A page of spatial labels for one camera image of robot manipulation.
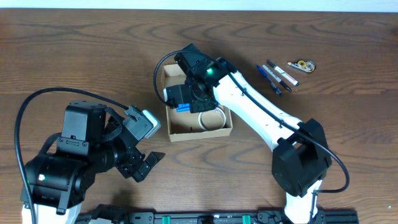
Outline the blue ballpoint pen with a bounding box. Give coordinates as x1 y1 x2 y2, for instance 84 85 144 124
256 65 282 96

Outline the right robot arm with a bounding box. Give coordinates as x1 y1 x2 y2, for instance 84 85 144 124
164 44 331 223

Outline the blue plastic case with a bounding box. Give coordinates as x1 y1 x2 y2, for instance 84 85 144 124
176 103 190 113

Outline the brown cardboard box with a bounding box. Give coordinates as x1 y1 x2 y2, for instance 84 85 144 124
160 63 233 143

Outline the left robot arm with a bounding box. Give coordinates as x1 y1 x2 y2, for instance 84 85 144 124
21 101 165 223

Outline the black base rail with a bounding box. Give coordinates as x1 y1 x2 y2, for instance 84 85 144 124
74 203 360 224

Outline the white Toyo whiteboard marker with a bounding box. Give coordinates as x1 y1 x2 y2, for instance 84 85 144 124
267 60 299 86

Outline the grey Sharpie marker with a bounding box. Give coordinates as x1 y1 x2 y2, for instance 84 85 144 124
262 65 292 92

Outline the white tape roll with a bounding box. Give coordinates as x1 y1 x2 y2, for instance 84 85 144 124
198 107 226 131

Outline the correction tape dispenser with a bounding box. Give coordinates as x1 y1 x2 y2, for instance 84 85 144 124
287 60 316 73

